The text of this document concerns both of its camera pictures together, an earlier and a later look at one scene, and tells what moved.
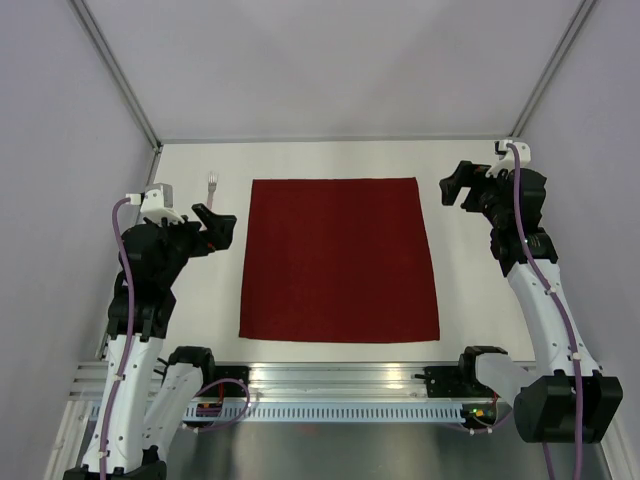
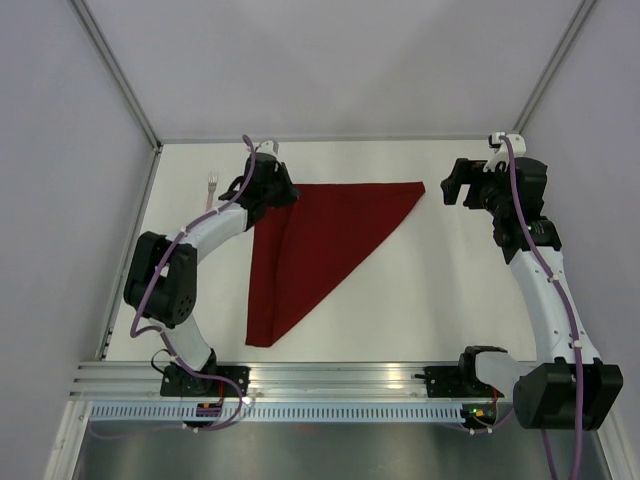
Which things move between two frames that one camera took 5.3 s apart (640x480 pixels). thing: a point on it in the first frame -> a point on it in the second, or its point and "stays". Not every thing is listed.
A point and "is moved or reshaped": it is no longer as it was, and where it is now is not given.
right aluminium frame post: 584,11 stays
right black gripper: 470,174 stays
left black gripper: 223,223 -> 291,194
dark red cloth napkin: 338,259 is moved or reshaped
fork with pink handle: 212,186 stays
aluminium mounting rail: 87,380 stays
